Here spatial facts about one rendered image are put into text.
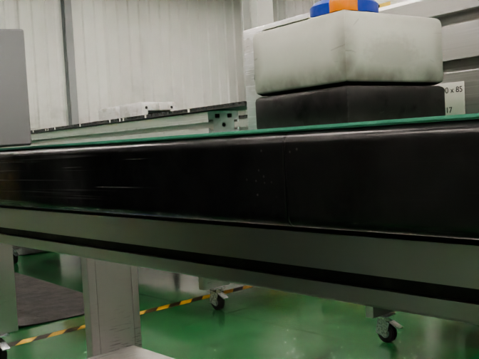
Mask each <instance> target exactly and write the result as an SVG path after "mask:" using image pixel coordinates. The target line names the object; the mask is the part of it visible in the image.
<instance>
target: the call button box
mask: <svg viewBox="0 0 479 359"><path fill-rule="evenodd" d="M253 52H254V79H255V90H256V93H257V94H258V95H261V96H266V97H261V98H258V99H256V102H255V105H256V119H257V129H258V130H259V129H270V128H288V127H298V126H308V125H327V124H337V123H355V122H366V121H375V120H394V119H404V118H423V117H433V116H443V115H445V91H444V88H443V87H441V86H439V85H438V84H439V83H441V82H442V81H443V52H442V33H441V22H440V21H439V20H438V19H435V18H431V17H420V16H405V15H397V14H382V13H375V12H367V11H352V10H345V9H343V10H340V11H335V12H332V13H330V14H324V15H321V16H317V17H314V18H311V17H306V18H303V19H298V20H296V21H290V22H288V23H285V24H280V25H277V26H273V27H269V28H265V29H262V31H261V32H259V33H256V34H255V35H254V37H253Z"/></svg>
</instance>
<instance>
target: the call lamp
mask: <svg viewBox="0 0 479 359"><path fill-rule="evenodd" d="M343 9H345V10H352V11H358V0H329V13H332V12H335V11H340V10H343Z"/></svg>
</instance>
